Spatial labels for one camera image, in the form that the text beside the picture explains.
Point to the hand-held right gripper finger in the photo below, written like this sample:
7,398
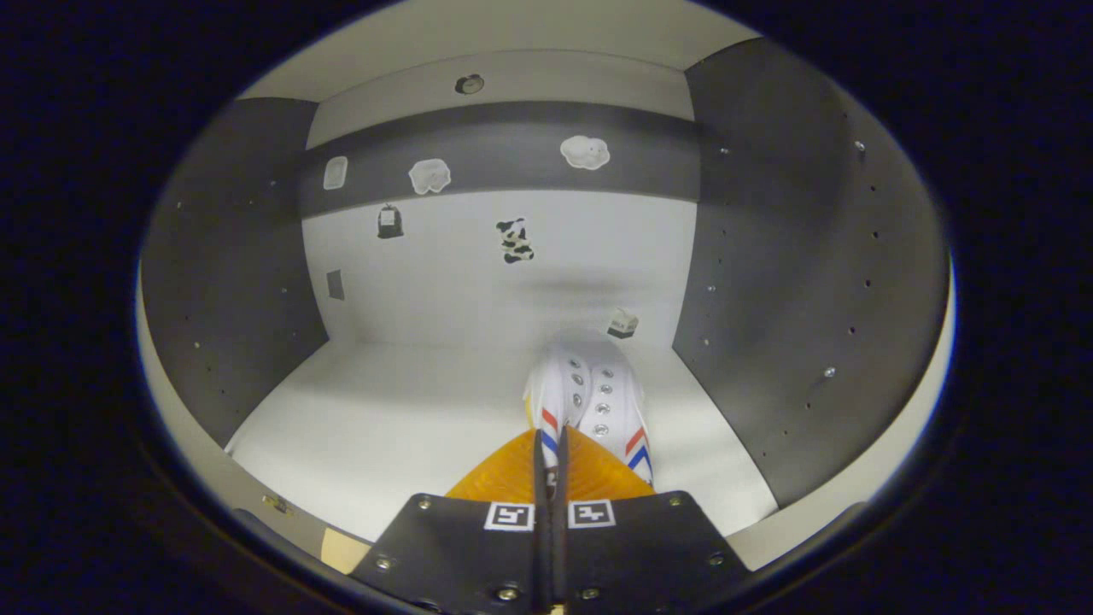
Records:
561,555
540,555

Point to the metal door hinge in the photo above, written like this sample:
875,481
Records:
275,504

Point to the white shoe cabinet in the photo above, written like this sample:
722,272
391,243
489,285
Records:
427,401

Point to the white striped canvas shoe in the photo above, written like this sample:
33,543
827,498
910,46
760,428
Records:
589,384

